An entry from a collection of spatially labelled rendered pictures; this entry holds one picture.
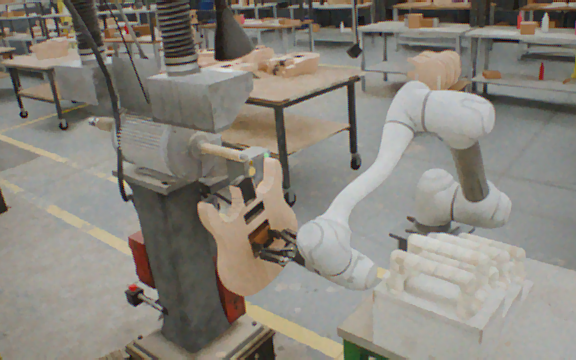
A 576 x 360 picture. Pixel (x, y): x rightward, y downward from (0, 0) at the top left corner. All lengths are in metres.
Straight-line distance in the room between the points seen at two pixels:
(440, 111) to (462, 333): 0.69
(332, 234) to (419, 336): 0.32
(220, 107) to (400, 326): 0.75
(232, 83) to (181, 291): 1.00
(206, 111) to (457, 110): 0.73
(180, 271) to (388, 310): 1.08
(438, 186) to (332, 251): 0.89
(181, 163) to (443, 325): 1.02
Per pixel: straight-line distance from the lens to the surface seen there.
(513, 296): 1.35
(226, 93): 1.43
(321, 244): 1.24
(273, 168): 1.60
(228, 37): 1.58
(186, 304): 2.16
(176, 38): 1.52
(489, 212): 2.01
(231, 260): 1.56
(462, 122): 1.53
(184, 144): 1.72
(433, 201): 2.08
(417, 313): 1.16
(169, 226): 1.97
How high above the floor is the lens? 1.82
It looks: 24 degrees down
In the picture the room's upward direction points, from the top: 5 degrees counter-clockwise
